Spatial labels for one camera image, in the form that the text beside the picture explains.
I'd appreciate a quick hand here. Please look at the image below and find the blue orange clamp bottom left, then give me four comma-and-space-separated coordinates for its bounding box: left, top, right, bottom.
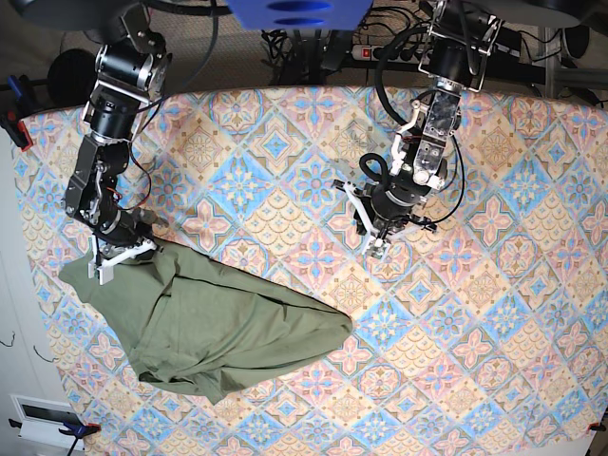
9, 419, 101, 441

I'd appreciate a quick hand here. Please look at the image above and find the blue orange clamp top left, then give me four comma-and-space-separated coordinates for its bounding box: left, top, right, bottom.
1, 75, 34, 151

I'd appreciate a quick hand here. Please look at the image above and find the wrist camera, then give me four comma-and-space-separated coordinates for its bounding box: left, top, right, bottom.
362, 235, 391, 260
87, 258, 118, 286

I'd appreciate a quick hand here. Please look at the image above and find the orange clamp bottom right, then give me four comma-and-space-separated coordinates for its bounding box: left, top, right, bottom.
587, 422, 607, 432

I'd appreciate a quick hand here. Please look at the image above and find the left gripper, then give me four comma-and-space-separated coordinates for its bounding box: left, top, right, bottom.
333, 180, 437, 241

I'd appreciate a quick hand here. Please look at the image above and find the green t-shirt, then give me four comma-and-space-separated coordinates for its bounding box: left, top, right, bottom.
59, 239, 352, 404

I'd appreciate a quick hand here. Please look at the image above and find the black round stool base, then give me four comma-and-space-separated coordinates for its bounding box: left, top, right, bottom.
47, 48, 97, 108

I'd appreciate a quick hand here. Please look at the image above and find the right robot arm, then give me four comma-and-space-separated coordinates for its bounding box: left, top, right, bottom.
63, 4, 170, 268

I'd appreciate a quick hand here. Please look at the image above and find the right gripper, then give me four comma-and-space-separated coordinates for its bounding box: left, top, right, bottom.
87, 211, 169, 266

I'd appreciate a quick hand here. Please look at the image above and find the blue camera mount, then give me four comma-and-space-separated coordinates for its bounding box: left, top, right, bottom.
227, 0, 372, 30

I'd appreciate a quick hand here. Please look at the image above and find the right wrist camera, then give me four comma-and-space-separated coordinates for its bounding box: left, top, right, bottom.
87, 258, 118, 286

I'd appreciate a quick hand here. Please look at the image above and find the patterned tablecloth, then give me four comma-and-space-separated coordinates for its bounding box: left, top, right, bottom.
12, 87, 607, 455

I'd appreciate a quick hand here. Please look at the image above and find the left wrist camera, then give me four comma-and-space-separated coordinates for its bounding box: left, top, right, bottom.
362, 235, 391, 260

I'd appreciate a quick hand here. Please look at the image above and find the white power strip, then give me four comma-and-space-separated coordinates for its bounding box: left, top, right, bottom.
351, 43, 423, 65

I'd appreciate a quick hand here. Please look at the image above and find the blue orange clamp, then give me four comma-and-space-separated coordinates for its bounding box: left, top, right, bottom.
1, 75, 34, 151
9, 419, 101, 441

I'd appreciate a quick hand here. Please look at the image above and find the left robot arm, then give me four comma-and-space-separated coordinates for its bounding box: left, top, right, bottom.
334, 1, 503, 254

